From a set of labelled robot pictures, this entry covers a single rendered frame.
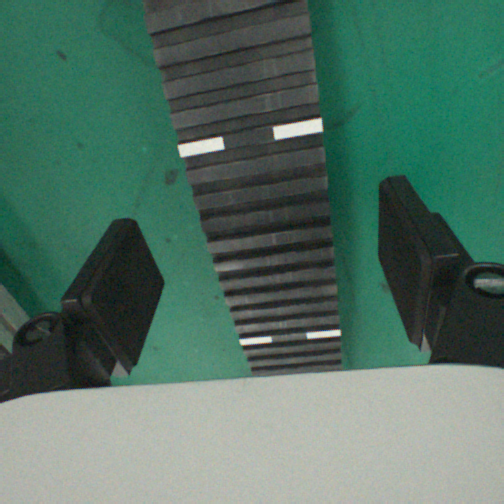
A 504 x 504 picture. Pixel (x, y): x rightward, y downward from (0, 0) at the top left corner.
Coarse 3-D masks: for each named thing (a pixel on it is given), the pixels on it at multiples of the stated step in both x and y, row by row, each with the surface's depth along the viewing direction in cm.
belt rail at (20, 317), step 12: (0, 288) 21; (0, 300) 21; (12, 300) 22; (0, 312) 21; (12, 312) 22; (24, 312) 22; (0, 324) 21; (12, 324) 22; (0, 336) 20; (12, 336) 21
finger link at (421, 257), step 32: (384, 192) 10; (416, 192) 9; (384, 224) 10; (416, 224) 8; (384, 256) 11; (416, 256) 8; (448, 256) 7; (416, 288) 8; (448, 288) 7; (416, 320) 8
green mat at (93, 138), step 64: (0, 0) 12; (64, 0) 12; (128, 0) 12; (320, 0) 12; (384, 0) 12; (448, 0) 12; (0, 64) 14; (64, 64) 14; (128, 64) 13; (320, 64) 13; (384, 64) 13; (448, 64) 13; (0, 128) 15; (64, 128) 15; (128, 128) 15; (384, 128) 14; (448, 128) 14; (0, 192) 17; (64, 192) 17; (128, 192) 17; (192, 192) 17; (448, 192) 16; (0, 256) 20; (64, 256) 20; (192, 256) 19; (192, 320) 22; (384, 320) 22; (128, 384) 27
